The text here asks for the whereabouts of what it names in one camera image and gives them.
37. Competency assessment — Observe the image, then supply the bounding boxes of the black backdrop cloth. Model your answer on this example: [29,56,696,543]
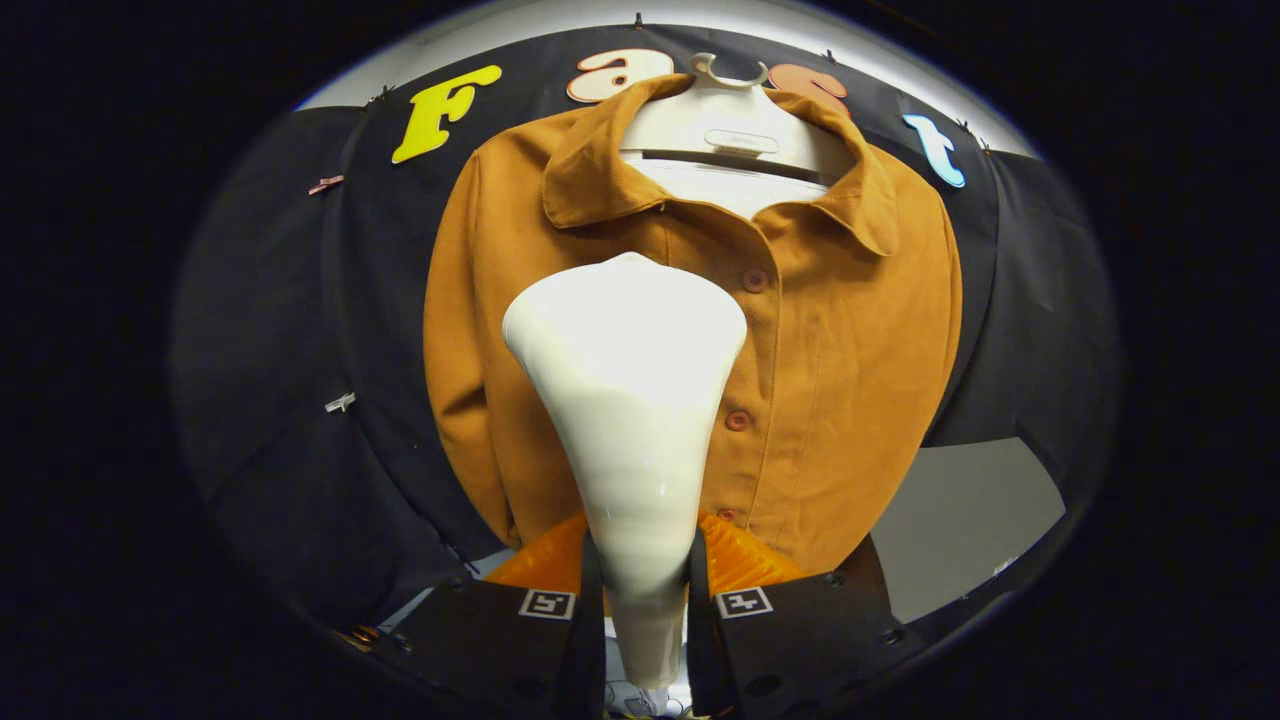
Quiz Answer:
[170,22,1121,641]

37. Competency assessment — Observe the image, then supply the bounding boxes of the white garment form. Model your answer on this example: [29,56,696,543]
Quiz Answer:
[620,52,856,221]

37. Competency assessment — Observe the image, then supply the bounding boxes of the orange button shirt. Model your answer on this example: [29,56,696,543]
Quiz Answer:
[423,73,963,576]

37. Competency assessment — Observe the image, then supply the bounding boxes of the white garment steamer head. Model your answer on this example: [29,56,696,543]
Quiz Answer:
[502,252,749,691]

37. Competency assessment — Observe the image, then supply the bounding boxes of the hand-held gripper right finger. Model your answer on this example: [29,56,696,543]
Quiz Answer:
[685,510,926,720]

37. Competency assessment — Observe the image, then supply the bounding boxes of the grey top cabinet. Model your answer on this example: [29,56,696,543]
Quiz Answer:
[870,437,1066,623]

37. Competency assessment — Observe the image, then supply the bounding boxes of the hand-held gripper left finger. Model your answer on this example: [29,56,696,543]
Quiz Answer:
[365,512,608,720]

